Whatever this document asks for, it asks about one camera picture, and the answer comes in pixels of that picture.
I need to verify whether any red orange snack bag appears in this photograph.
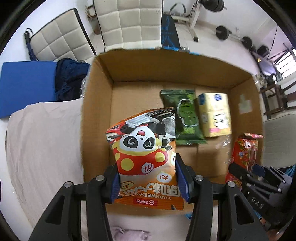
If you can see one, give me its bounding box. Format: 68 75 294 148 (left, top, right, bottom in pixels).
225 132 265 188

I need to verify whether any lilac fleece cloth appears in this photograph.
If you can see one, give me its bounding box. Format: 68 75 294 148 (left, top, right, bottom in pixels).
110 226 152 241

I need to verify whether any yellow tissue pack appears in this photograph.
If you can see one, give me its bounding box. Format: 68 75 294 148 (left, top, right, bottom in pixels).
198 93 232 138

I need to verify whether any green wet wipes pack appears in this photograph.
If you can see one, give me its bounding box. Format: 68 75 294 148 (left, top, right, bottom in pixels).
160 89 206 146

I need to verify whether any orange panda snack bag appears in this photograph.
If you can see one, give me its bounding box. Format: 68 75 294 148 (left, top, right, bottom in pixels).
105 108 184 210

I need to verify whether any grey cushioned chair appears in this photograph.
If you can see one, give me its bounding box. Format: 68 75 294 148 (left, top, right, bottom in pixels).
262 113 295 168

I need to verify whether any dark wooden chair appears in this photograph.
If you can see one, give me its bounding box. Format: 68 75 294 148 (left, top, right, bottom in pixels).
259 81 295 120

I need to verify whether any grey bed sheet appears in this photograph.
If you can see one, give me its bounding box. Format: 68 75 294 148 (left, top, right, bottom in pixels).
6 99 190 240

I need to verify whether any dumbbell on floor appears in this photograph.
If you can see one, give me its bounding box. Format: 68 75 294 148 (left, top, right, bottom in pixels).
215 25 253 50

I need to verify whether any blue foam mat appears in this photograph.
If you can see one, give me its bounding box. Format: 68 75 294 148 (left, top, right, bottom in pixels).
1 61 57 118

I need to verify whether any dark navy garment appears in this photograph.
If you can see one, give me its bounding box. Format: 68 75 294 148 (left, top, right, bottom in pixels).
55 58 90 101

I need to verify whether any open cardboard box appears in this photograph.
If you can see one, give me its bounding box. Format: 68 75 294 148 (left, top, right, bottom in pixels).
81 48 265 217

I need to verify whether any black blue bench pad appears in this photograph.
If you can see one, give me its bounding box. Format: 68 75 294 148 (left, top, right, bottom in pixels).
161 15 180 49

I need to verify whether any white weight bench rack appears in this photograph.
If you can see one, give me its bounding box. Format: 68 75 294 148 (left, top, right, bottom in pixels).
169 1 203 42

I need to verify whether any barbell on bench rack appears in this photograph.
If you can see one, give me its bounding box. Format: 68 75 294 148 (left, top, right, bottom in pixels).
199 0 224 13

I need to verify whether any left white quilted chair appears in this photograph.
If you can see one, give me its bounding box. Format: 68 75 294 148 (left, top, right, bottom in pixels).
24 8 96 63

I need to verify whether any white quilted chair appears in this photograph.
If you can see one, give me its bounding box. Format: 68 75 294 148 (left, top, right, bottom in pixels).
24 8 96 63
93 0 163 52

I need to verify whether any right white quilted chair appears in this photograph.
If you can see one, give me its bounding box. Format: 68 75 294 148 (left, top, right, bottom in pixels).
93 0 163 52

